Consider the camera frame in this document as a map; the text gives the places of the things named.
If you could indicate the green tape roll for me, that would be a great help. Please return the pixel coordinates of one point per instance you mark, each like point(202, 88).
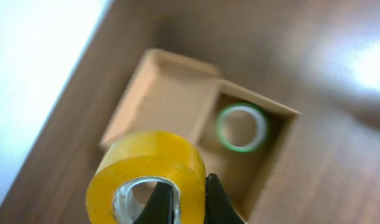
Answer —
point(242, 127)

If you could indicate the cardboard box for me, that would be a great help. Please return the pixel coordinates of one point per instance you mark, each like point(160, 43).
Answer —
point(181, 95)

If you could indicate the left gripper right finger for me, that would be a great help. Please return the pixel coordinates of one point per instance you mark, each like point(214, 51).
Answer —
point(218, 208)

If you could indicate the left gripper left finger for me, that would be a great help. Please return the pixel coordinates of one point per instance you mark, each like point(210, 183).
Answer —
point(160, 206)

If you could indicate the small yellow tape roll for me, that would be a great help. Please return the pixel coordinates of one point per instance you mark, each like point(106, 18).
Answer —
point(154, 154)

